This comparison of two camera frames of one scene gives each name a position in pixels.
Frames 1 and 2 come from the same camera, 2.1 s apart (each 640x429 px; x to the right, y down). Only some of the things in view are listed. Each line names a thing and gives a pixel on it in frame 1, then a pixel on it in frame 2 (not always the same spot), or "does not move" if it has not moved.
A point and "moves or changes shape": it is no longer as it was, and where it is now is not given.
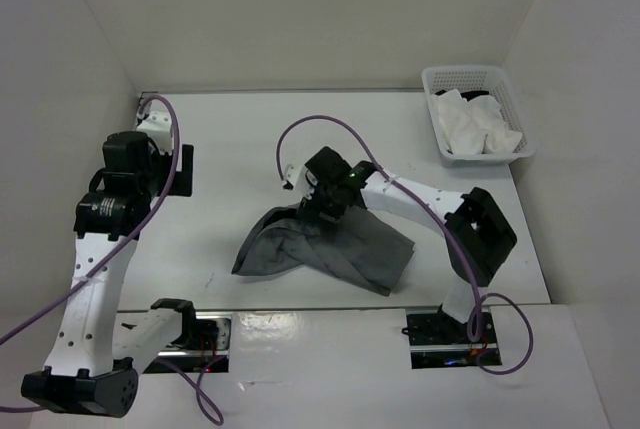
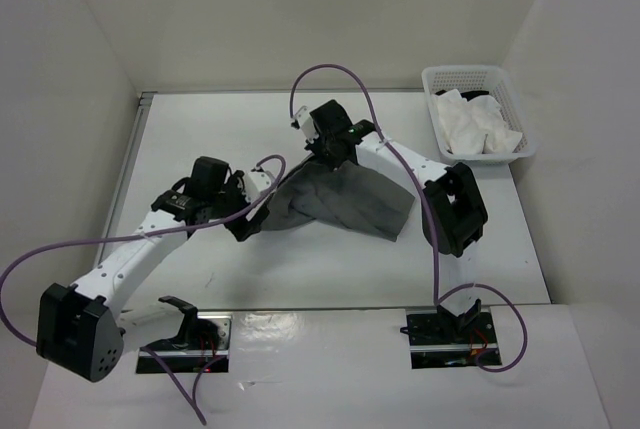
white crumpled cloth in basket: x=473 y=126 does not move
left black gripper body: x=157 y=179 to x=231 y=197
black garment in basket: x=467 y=95 does not move
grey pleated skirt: x=358 y=247 moves or changes shape
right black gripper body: x=323 y=200 to x=321 y=147
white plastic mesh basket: x=476 y=120 does not move
